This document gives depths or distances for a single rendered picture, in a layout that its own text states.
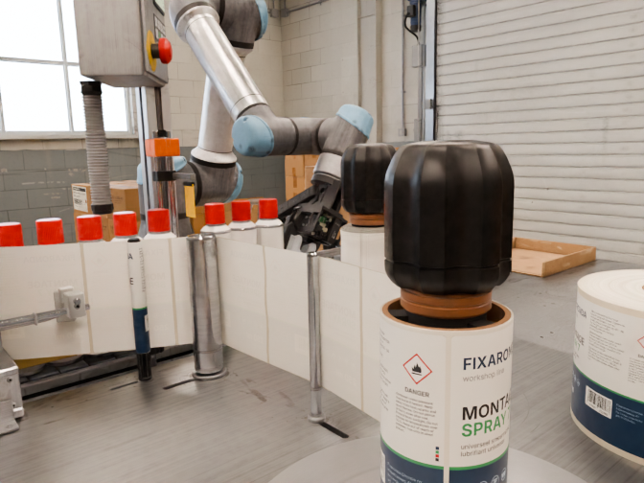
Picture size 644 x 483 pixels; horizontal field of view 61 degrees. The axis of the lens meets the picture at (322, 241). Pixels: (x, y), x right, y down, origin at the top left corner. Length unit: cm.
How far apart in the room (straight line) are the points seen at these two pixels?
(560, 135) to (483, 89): 89
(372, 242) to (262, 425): 27
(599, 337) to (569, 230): 468
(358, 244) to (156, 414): 32
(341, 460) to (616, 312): 29
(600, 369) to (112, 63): 74
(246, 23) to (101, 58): 53
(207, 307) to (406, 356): 41
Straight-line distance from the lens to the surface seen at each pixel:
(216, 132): 140
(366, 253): 74
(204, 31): 121
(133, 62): 89
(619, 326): 58
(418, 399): 36
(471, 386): 35
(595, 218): 518
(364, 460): 54
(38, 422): 72
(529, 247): 187
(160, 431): 64
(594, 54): 522
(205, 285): 71
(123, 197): 436
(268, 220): 98
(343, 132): 106
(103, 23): 91
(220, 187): 142
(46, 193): 650
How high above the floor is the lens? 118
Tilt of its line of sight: 10 degrees down
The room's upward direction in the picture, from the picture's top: 1 degrees counter-clockwise
